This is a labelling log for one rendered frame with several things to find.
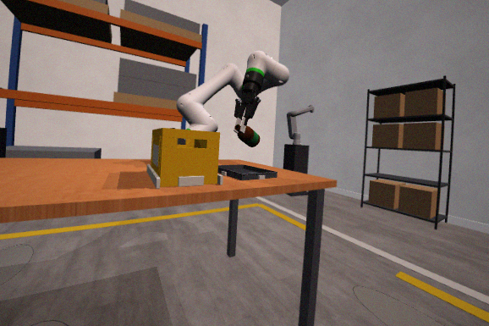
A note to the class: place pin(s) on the brown bottle with green label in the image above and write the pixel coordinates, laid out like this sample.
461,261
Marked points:
250,138

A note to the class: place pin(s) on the yellow crate with dividers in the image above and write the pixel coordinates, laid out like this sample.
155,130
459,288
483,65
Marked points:
199,155

